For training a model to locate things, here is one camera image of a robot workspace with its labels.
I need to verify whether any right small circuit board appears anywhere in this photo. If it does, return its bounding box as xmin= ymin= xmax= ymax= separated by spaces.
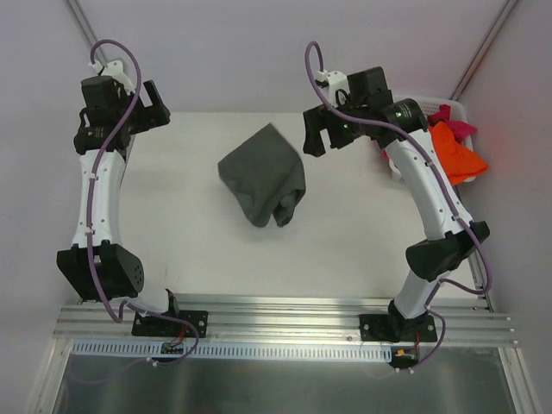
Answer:
xmin=394 ymin=348 xmax=419 ymax=361

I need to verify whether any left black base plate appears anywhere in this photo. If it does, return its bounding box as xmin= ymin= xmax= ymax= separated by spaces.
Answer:
xmin=131 ymin=310 xmax=209 ymax=339

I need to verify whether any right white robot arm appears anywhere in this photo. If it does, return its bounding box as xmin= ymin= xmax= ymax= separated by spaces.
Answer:
xmin=303 ymin=67 xmax=490 ymax=342

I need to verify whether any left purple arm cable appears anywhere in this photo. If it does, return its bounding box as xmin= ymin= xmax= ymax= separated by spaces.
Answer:
xmin=84 ymin=39 xmax=200 ymax=368

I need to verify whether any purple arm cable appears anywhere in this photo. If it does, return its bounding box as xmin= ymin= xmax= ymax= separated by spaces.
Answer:
xmin=304 ymin=41 xmax=494 ymax=374
xmin=84 ymin=39 xmax=200 ymax=368

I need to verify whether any dark grey t-shirt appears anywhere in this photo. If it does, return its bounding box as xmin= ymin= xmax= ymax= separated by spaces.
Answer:
xmin=217 ymin=123 xmax=306 ymax=228

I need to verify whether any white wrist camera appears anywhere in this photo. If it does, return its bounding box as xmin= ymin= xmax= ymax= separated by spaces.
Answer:
xmin=314 ymin=70 xmax=349 ymax=107
xmin=89 ymin=60 xmax=135 ymax=92

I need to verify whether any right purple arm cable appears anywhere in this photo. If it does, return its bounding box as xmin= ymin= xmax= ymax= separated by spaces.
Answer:
xmin=304 ymin=41 xmax=494 ymax=374

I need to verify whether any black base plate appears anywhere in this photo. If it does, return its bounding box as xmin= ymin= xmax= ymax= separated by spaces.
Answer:
xmin=131 ymin=310 xmax=209 ymax=339
xmin=359 ymin=313 xmax=437 ymax=343

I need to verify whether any white slotted cable duct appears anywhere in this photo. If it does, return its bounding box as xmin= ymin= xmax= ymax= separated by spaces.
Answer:
xmin=72 ymin=340 xmax=392 ymax=362

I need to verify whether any left small circuit board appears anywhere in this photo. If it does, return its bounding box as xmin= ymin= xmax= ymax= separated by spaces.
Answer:
xmin=160 ymin=342 xmax=184 ymax=354

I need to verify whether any magenta t-shirt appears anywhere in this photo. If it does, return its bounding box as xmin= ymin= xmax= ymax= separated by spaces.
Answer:
xmin=427 ymin=104 xmax=478 ymax=142

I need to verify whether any orange t-shirt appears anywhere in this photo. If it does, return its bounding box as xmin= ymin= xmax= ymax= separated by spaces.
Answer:
xmin=430 ymin=122 xmax=488 ymax=185

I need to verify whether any small circuit board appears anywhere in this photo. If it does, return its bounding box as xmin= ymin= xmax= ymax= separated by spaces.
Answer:
xmin=394 ymin=348 xmax=419 ymax=361
xmin=160 ymin=342 xmax=184 ymax=354

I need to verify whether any white plastic laundry basket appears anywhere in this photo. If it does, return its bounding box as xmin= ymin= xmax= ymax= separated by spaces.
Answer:
xmin=386 ymin=94 xmax=468 ymax=185

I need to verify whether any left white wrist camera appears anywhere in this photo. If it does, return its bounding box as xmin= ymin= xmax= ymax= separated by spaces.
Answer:
xmin=89 ymin=60 xmax=135 ymax=92

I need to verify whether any aluminium mounting rail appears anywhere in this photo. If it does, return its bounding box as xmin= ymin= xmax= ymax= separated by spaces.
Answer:
xmin=53 ymin=294 xmax=521 ymax=348

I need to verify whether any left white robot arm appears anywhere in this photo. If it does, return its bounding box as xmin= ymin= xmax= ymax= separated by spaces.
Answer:
xmin=56 ymin=75 xmax=181 ymax=335

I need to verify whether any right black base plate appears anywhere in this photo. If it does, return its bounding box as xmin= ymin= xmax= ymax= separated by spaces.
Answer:
xmin=359 ymin=313 xmax=437 ymax=343

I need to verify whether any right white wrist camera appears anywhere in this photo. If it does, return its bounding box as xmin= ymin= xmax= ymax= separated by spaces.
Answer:
xmin=314 ymin=70 xmax=349 ymax=107

